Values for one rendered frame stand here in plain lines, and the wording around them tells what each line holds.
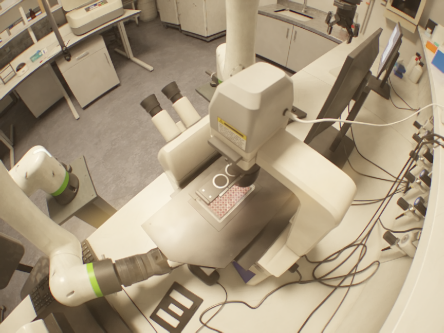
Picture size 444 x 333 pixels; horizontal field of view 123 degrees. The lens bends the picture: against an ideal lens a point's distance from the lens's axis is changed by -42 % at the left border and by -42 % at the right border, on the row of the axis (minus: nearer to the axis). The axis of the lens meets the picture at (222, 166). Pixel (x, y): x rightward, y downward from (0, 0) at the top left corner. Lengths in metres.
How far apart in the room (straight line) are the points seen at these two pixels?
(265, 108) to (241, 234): 0.33
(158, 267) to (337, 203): 0.45
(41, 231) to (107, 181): 1.40
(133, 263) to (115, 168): 1.49
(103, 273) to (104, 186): 1.43
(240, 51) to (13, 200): 0.75
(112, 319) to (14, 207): 0.42
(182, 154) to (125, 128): 1.77
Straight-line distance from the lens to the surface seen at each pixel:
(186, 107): 0.55
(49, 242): 0.61
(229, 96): 0.24
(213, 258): 0.48
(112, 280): 0.54
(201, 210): 0.51
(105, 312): 0.72
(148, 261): 0.57
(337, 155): 0.96
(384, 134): 1.28
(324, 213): 0.29
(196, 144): 0.52
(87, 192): 0.89
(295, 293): 0.72
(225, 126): 0.27
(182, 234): 0.50
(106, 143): 2.22
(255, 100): 0.23
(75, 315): 0.77
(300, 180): 0.28
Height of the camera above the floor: 1.43
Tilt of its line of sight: 58 degrees down
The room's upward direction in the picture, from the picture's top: 3 degrees counter-clockwise
